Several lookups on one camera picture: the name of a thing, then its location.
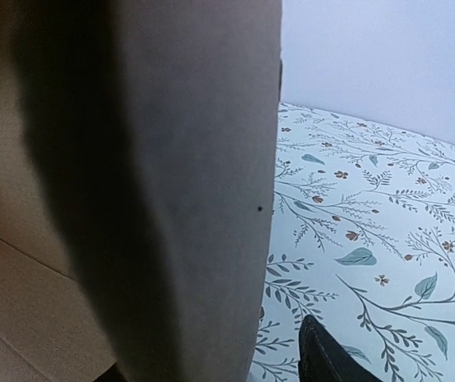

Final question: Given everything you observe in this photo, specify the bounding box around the brown cardboard box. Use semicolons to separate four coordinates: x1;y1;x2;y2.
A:
0;1;282;381

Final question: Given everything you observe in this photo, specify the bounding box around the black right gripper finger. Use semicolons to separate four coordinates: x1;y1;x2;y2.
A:
297;314;380;382

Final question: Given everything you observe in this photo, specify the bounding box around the floral patterned table mat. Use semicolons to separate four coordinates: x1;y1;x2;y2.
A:
250;103;455;381

